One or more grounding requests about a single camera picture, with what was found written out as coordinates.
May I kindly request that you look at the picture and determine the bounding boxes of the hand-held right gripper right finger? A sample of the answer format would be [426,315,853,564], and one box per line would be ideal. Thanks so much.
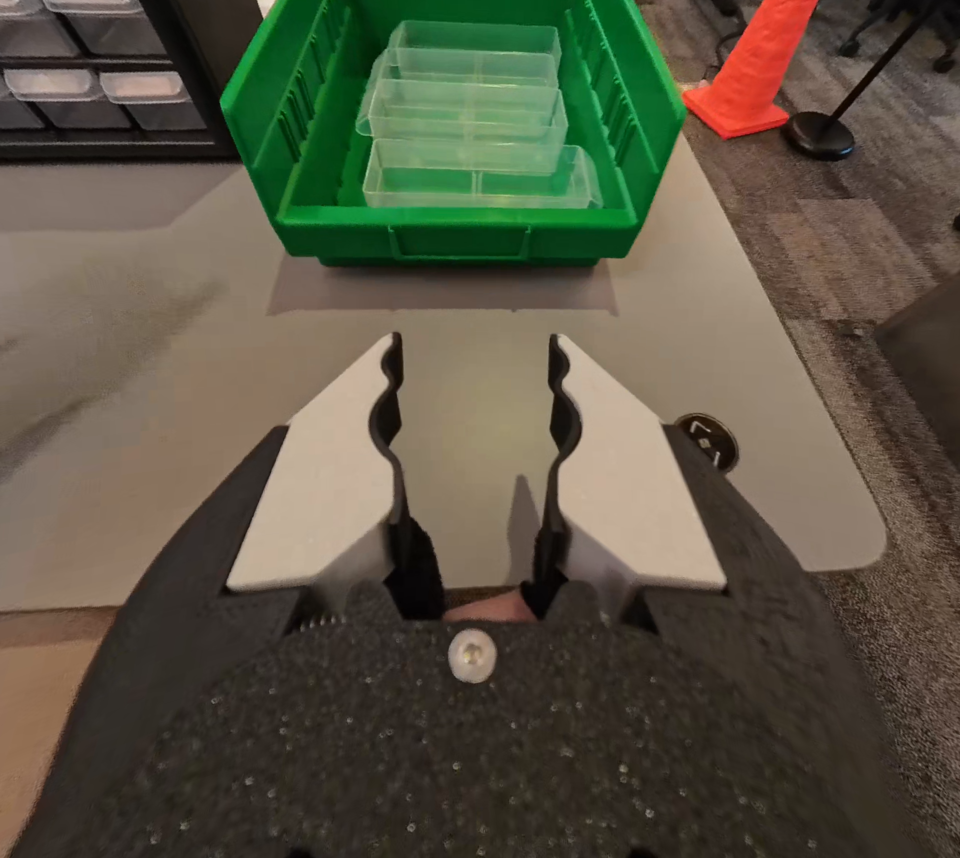
[520,333,728,621]

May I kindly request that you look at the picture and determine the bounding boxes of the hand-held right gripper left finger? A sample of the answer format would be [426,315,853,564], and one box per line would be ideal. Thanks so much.
[225,331,446,621]

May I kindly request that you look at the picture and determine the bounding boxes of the green plastic bin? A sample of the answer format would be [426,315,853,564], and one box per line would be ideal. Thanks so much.
[219,0,688,268]

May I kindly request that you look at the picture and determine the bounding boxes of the clear plastic drawer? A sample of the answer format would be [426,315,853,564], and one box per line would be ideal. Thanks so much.
[0,0,81,59]
[388,20,564,69]
[3,68,134,131]
[34,0,168,57]
[355,78,570,148]
[99,71,208,132]
[362,138,604,210]
[371,47,561,89]

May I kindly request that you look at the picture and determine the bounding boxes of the round desk grommet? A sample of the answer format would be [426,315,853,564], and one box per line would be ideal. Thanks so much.
[673,412,740,474]

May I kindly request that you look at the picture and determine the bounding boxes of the black round-base stand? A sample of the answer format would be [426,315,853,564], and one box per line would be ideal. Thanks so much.
[783,0,960,162]

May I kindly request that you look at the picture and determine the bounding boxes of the orange traffic cone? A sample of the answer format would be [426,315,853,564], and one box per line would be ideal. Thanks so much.
[681,0,865,141]

